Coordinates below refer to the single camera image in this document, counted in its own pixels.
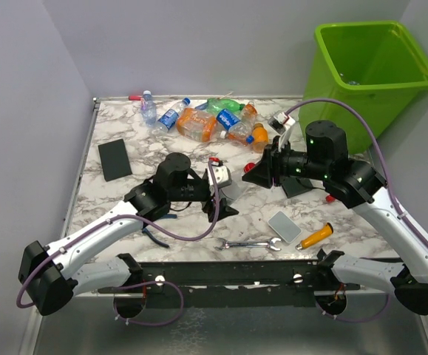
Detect green plastic bin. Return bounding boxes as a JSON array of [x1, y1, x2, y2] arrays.
[[299, 20, 428, 154]]

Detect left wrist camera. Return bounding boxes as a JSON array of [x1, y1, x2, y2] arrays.
[[206, 157, 232, 189]]

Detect right black foam pad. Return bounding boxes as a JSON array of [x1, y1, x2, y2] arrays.
[[282, 177, 313, 198]]

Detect orange label bottle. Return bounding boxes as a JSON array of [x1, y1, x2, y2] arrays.
[[239, 101, 258, 129], [176, 107, 217, 143]]

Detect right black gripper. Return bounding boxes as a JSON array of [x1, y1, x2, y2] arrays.
[[243, 135, 329, 187]]

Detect orange screwdriver handle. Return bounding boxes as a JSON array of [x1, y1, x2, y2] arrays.
[[296, 223, 334, 251]]

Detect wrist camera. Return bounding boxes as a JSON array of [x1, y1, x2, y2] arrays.
[[206, 157, 232, 189], [268, 111, 296, 152]]

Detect blue label bottle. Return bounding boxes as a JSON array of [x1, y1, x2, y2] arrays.
[[153, 98, 191, 135], [217, 109, 254, 145]]

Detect small clear bottle back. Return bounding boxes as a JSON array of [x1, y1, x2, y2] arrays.
[[140, 90, 157, 127]]

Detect green sprite bottle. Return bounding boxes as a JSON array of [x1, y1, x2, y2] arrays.
[[205, 98, 245, 116]]

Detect grey rectangular sharpening stone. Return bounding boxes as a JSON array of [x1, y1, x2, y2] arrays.
[[268, 212, 302, 244]]

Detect orange label bottle back right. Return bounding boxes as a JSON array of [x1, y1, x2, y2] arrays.
[[239, 101, 258, 129]]

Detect left black foam pad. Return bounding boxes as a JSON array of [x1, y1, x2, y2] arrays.
[[98, 139, 132, 182]]

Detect black foam pad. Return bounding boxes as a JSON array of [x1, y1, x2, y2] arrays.
[[282, 177, 313, 198], [98, 139, 132, 182]]

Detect blue handled pliers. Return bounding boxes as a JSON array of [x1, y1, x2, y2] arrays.
[[141, 213, 178, 249]]

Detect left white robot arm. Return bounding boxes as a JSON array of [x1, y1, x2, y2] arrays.
[[16, 153, 237, 316]]

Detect orange label bottle centre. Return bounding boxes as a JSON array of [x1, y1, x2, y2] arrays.
[[176, 107, 217, 143]]

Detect black base frame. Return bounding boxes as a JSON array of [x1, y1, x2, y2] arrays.
[[114, 260, 340, 310]]

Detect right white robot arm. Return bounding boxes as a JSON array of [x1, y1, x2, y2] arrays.
[[242, 121, 428, 315]]

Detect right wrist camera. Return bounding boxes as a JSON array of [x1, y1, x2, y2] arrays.
[[268, 111, 296, 152]]

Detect silver open-end wrench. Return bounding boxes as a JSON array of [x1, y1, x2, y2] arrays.
[[214, 237, 281, 251]]

